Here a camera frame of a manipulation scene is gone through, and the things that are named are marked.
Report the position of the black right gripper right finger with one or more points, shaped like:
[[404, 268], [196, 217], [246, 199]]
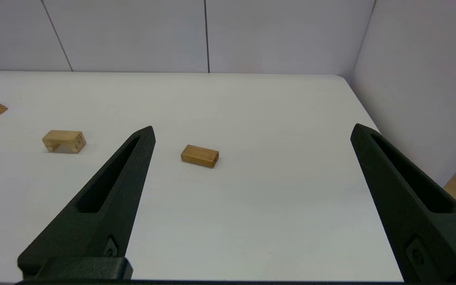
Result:
[[430, 237]]

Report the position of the arched wooden building block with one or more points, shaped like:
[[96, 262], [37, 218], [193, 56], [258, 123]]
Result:
[[63, 138]]

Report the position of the rectangular wooden building block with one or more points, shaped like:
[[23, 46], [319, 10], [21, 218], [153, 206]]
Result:
[[199, 155]]

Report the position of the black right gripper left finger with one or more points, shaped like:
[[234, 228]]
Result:
[[105, 206]]

